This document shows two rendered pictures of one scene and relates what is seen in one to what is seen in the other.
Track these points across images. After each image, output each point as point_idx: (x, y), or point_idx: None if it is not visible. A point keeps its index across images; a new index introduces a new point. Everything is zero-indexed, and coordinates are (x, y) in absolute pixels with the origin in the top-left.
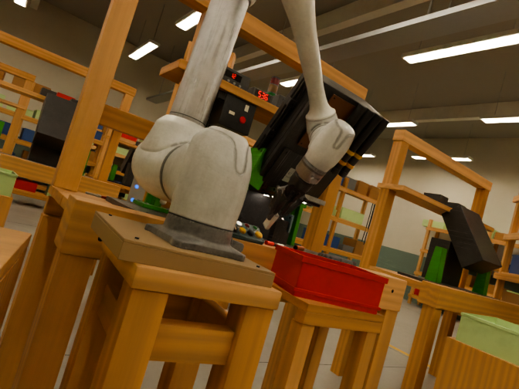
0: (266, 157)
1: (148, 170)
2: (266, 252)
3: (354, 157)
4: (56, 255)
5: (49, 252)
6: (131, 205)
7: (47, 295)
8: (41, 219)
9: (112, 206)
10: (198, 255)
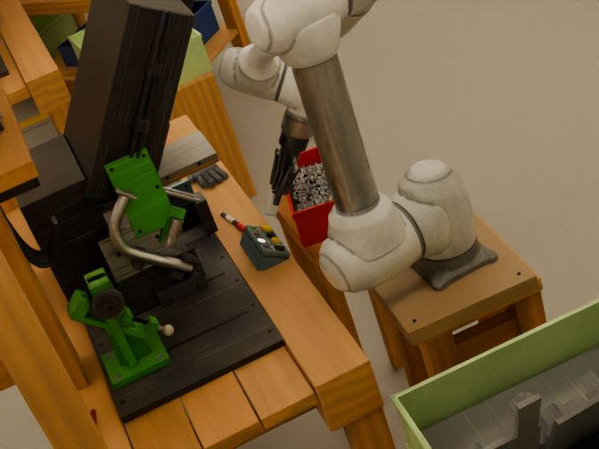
0: (151, 156)
1: (406, 261)
2: None
3: None
4: (367, 420)
5: None
6: (208, 363)
7: (392, 439)
8: None
9: (331, 344)
10: (506, 246)
